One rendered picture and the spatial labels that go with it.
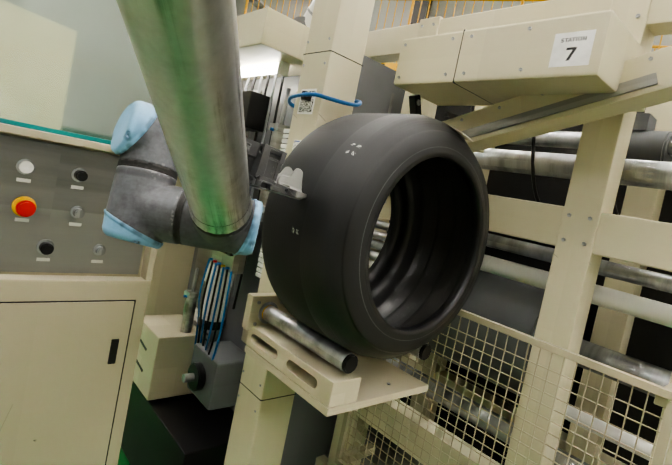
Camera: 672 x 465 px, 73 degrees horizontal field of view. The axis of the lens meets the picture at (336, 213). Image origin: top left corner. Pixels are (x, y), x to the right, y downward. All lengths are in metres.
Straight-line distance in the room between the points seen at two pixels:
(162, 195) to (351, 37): 0.86
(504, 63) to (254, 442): 1.28
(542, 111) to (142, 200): 1.03
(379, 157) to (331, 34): 0.55
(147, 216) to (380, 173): 0.45
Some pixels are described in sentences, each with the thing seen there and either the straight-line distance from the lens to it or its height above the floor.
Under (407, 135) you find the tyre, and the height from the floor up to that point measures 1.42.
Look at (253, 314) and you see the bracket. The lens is 1.28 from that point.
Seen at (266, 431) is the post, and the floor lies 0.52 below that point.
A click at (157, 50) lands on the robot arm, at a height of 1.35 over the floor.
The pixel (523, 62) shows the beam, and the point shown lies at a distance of 1.27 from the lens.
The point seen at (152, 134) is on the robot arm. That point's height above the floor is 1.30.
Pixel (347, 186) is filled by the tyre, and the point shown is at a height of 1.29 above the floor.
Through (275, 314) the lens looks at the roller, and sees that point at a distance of 1.25.
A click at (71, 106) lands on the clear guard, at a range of 1.36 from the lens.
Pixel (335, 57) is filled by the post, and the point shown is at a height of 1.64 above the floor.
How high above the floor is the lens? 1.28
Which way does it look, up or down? 3 degrees down
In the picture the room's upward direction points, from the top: 12 degrees clockwise
